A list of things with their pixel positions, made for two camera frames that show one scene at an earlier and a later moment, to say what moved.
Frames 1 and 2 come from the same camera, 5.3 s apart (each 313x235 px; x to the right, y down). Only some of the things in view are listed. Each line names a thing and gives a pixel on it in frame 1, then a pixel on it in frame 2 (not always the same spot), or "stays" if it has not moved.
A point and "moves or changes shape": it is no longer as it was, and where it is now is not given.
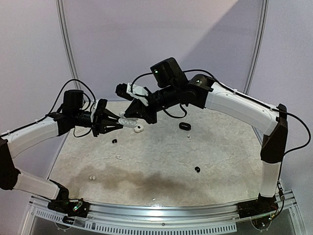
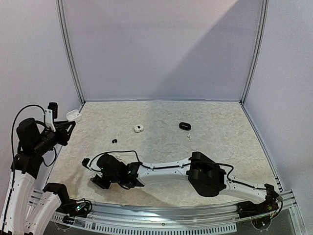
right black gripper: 145,107 to 100,180
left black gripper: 99,120 to 64,136
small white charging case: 136,129 stays
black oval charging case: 185,126 stays
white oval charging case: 126,122 moves or changes shape
